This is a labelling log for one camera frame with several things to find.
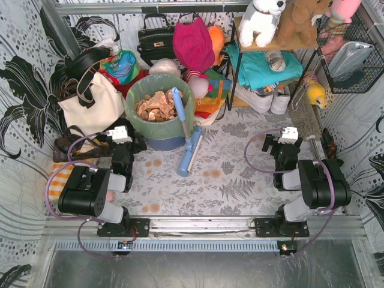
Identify pink plush toy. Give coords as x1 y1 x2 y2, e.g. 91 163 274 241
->
325 0 361 28

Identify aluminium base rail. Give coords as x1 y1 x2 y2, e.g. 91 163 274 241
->
42 215 368 240

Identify cream fluffy plush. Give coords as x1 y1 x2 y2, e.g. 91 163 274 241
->
149 58 181 77

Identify magenta cloth bag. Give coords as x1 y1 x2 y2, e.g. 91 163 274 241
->
173 16 215 73

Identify white sneakers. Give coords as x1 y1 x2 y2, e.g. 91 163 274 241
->
235 85 290 115

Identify silver foil pouch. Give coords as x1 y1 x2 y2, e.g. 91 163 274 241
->
328 41 375 78

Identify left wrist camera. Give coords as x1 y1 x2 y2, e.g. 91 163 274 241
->
106 125 132 144

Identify wooden shelf rack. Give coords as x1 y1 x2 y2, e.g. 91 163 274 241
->
226 16 320 111

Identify blue floor mop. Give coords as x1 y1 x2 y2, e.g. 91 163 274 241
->
171 87 203 177

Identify orange plush toy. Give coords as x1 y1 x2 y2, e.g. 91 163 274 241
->
208 26 224 66

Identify colourful printed bag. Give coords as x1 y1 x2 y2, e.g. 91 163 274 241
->
99 50 140 86

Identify orange checkered cloth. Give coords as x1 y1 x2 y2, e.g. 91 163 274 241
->
47 165 74 202

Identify green trash bag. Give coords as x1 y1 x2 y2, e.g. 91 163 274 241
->
125 74 195 140

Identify brown teddy bear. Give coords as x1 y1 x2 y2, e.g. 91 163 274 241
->
276 0 333 47

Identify red cloth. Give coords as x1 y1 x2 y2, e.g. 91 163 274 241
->
115 70 149 98

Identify yellow plush toy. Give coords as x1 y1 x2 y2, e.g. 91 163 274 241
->
304 74 326 109

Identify teal folded cloth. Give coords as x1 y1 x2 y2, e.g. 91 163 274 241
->
238 51 303 89

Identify crumpled brown paper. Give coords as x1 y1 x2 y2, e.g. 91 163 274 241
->
135 89 178 122

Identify rainbow striped bag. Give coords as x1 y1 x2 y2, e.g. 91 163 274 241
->
194 68 232 119

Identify blue trash bin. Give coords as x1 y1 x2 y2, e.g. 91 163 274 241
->
143 131 185 151

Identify black wire basket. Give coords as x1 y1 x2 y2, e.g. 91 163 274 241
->
317 15 383 94

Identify white husky plush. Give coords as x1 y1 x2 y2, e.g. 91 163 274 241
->
238 0 286 47

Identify cream canvas tote bag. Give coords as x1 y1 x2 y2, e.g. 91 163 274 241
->
59 72 125 135

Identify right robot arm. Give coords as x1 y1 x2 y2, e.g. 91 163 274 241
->
254 134 352 238

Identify black hat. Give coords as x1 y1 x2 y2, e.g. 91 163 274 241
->
65 47 111 80

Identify brown patterned bag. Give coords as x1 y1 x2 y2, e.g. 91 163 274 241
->
52 125 116 163

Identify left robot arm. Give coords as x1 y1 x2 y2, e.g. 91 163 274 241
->
58 133 150 238

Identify white pink plush doll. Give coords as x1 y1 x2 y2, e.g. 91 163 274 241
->
185 70 213 100

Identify black leather handbag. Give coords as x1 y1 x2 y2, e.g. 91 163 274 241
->
137 14 176 67

